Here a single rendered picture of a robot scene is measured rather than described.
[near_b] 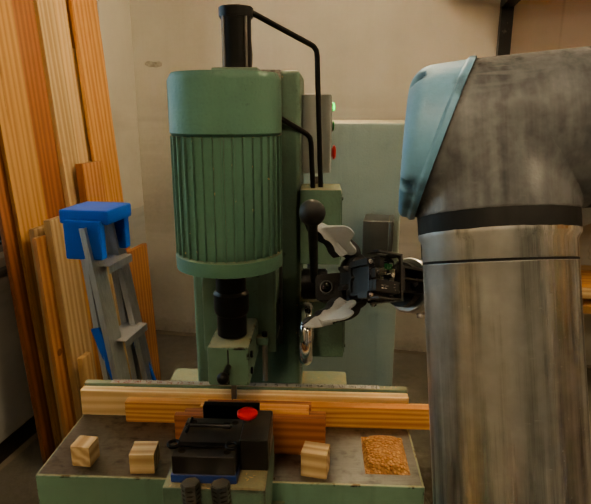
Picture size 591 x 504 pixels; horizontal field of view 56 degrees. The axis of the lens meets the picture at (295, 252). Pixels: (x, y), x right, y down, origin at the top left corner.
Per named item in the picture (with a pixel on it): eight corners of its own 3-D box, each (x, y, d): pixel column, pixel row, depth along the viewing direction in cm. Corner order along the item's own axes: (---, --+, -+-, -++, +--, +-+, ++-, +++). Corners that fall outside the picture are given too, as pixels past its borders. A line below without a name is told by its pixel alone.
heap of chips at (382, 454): (365, 474, 86) (365, 463, 85) (360, 437, 95) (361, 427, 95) (410, 475, 85) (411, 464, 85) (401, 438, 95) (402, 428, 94)
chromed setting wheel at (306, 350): (297, 376, 105) (297, 315, 101) (299, 349, 117) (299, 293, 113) (313, 376, 104) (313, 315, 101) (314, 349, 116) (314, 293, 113)
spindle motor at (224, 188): (164, 281, 84) (150, 68, 77) (190, 252, 102) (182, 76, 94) (278, 283, 84) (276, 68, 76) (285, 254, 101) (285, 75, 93)
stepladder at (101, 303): (118, 552, 188) (46, 212, 160) (150, 502, 212) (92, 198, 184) (163, 554, 185) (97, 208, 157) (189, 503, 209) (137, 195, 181)
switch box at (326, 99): (301, 173, 115) (301, 93, 111) (303, 168, 125) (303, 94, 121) (331, 173, 115) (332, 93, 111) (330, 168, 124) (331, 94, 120)
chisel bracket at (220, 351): (208, 393, 93) (206, 347, 91) (223, 357, 107) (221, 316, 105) (252, 394, 93) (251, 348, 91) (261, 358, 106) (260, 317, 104)
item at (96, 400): (82, 414, 102) (79, 390, 101) (86, 409, 104) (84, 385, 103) (407, 423, 99) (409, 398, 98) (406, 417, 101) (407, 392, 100)
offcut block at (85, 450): (82, 453, 91) (80, 434, 90) (100, 455, 90) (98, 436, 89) (72, 465, 88) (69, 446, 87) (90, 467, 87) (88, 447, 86)
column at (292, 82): (196, 415, 120) (179, 70, 102) (215, 369, 142) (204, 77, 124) (299, 418, 119) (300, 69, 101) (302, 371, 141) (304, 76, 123)
